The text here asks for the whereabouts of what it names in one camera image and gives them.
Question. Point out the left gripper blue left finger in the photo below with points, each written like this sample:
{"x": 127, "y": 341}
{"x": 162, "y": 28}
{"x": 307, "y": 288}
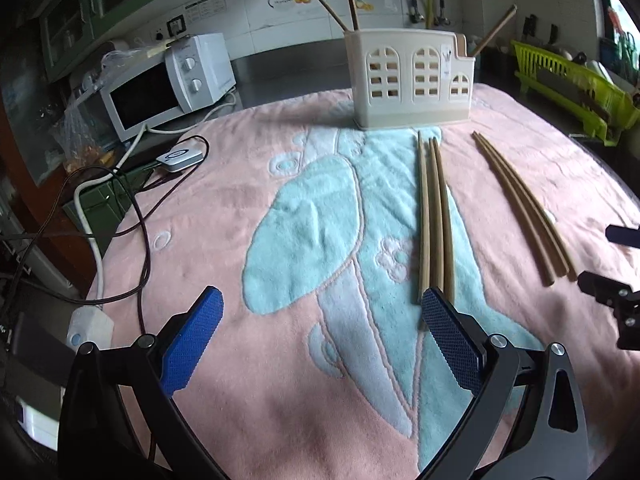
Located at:
{"x": 186, "y": 346}

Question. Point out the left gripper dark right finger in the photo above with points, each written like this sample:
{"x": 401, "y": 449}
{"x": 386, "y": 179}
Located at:
{"x": 463, "y": 353}

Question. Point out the wooden chopstick seven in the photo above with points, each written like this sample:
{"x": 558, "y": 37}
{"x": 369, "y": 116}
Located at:
{"x": 551, "y": 254}

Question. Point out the wooden chopstick five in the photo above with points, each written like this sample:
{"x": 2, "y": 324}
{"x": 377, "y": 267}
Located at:
{"x": 449, "y": 275}

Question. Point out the wooden chopstick six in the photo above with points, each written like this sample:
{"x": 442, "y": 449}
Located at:
{"x": 523, "y": 210}

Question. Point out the wooden chopstick nine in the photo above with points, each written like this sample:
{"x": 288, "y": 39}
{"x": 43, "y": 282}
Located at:
{"x": 498, "y": 27}

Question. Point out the wooden chopstick one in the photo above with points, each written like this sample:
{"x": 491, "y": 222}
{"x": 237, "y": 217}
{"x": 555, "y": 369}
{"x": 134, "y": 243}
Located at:
{"x": 340, "y": 23}

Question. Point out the wooden chopstick three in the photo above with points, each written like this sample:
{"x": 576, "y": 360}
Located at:
{"x": 425, "y": 234}

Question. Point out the wooden chopstick four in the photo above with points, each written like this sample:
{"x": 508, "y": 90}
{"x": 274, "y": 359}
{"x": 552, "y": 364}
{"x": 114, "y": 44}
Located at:
{"x": 437, "y": 249}

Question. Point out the white power strip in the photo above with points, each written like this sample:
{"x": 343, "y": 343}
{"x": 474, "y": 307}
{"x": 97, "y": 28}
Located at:
{"x": 89, "y": 323}

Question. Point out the pink and blue towel mat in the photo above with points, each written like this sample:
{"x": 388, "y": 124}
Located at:
{"x": 310, "y": 229}

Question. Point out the lime green dish rack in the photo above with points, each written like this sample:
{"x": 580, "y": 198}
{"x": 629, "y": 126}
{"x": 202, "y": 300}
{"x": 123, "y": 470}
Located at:
{"x": 604, "y": 109}

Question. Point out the small white round-button device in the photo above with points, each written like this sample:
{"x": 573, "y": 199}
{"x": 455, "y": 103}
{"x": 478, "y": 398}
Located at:
{"x": 180, "y": 159}

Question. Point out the plastic bag with food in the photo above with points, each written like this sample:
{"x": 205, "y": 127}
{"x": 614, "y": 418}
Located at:
{"x": 83, "y": 137}

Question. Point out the cream plastic utensil holder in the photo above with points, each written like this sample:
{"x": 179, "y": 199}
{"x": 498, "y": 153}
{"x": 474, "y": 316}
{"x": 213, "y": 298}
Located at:
{"x": 409, "y": 78}

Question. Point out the white microwave oven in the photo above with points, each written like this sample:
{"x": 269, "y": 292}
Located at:
{"x": 150, "y": 90}

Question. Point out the cream box on microwave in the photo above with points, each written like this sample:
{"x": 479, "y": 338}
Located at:
{"x": 162, "y": 46}

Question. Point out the black wall socket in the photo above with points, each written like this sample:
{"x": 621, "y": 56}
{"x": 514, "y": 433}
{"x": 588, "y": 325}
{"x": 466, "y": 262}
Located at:
{"x": 176, "y": 26}

